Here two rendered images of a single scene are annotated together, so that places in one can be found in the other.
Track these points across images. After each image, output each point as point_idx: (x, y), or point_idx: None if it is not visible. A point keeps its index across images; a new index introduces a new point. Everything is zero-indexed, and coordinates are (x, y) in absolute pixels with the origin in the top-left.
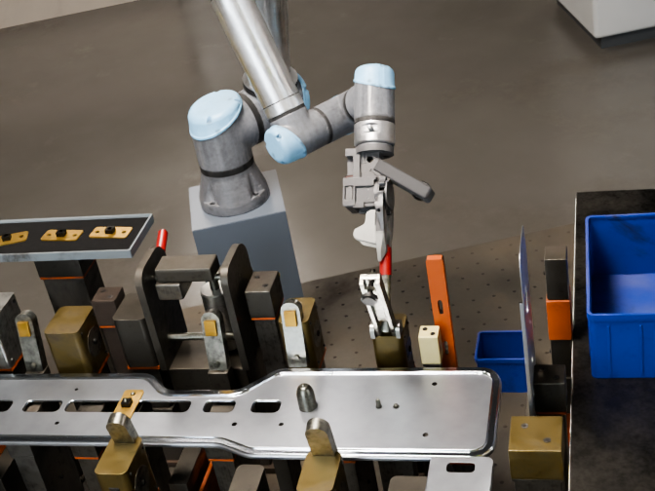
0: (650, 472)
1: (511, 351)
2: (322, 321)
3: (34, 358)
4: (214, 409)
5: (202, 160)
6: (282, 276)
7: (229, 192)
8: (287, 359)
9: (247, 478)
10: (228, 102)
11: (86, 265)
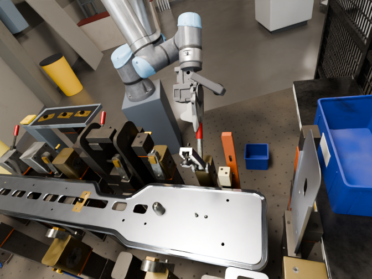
0: None
1: (259, 150)
2: (185, 134)
3: (55, 170)
4: (118, 206)
5: (120, 77)
6: (163, 124)
7: (135, 91)
8: None
9: (122, 264)
10: (127, 48)
11: (77, 127)
